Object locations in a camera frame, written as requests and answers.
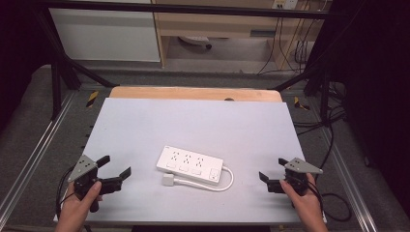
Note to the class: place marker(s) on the light wooden desk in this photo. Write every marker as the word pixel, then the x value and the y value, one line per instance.
pixel 222 27

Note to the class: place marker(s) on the person's left hand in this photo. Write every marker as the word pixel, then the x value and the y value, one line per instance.
pixel 75 206

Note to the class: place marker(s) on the black metal frame bar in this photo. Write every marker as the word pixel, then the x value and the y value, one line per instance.
pixel 180 8

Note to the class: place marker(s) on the white power strip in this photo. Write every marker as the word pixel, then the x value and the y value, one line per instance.
pixel 190 163

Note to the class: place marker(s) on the white table mat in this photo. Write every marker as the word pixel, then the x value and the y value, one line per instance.
pixel 199 129

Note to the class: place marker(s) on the black metal stand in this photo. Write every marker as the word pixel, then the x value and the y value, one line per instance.
pixel 317 77
pixel 59 71

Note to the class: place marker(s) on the white wall socket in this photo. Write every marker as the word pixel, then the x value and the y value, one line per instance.
pixel 285 4

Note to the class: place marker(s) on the white cabinet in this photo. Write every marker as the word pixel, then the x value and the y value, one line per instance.
pixel 104 35

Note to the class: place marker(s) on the aluminium rail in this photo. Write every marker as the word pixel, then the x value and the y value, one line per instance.
pixel 349 180
pixel 35 151

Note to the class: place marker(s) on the white plug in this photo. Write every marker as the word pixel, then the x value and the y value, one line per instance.
pixel 168 179

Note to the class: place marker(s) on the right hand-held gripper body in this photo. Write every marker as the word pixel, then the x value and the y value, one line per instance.
pixel 298 175

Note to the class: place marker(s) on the yellow black striped tape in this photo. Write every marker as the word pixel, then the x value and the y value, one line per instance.
pixel 300 104
pixel 92 98

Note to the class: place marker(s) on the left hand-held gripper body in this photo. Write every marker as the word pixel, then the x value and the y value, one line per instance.
pixel 84 168

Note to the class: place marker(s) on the white device with black wheel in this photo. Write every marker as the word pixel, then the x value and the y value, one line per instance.
pixel 195 40

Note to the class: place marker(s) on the person's right hand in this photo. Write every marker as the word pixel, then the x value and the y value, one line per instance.
pixel 304 204

